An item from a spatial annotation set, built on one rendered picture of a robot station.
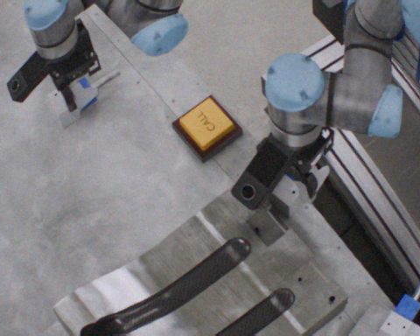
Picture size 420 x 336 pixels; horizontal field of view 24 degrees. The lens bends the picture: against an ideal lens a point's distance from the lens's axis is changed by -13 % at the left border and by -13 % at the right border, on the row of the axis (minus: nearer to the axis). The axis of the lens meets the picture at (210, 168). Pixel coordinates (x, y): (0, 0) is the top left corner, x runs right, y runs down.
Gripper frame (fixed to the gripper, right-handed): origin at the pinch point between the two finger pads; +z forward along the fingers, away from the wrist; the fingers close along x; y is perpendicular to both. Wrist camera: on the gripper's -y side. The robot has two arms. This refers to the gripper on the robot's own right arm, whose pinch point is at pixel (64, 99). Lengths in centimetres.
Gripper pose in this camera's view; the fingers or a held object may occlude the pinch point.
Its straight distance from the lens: 177.3
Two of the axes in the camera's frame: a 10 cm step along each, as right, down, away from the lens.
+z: 0.7, 3.7, 9.3
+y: 8.5, -5.0, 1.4
